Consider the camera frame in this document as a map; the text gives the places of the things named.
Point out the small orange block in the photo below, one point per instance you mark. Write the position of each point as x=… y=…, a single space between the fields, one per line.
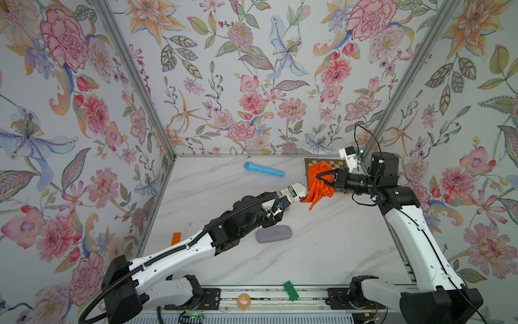
x=176 y=239

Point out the blue cylindrical case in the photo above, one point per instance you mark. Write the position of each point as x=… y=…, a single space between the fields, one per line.
x=263 y=169

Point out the orange fluffy cloth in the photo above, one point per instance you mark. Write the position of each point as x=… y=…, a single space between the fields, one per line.
x=318 y=189

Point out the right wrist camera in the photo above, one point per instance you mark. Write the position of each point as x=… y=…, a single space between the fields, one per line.
x=350 y=157

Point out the wooden chessboard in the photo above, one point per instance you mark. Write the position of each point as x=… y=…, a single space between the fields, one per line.
x=336 y=163

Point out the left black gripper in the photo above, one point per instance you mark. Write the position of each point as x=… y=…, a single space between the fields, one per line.
x=272 y=222

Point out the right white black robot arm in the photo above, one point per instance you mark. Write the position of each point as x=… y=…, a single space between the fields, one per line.
x=438 y=294

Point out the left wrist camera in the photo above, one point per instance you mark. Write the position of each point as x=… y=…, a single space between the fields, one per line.
x=279 y=205

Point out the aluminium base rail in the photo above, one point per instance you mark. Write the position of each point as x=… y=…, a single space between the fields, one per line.
x=267 y=299

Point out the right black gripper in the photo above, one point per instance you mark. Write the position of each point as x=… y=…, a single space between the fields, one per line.
x=342 y=181

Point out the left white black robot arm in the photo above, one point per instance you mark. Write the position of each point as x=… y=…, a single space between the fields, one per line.
x=130 y=286

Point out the green plastic block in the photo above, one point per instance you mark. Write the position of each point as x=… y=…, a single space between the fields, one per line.
x=292 y=293

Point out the purple eyeglass case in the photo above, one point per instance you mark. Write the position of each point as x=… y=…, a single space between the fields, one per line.
x=273 y=234

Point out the orange tape roll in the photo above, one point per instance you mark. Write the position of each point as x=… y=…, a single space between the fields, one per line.
x=243 y=302

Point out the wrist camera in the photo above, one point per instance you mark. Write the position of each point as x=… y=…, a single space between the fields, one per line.
x=279 y=205
x=350 y=157

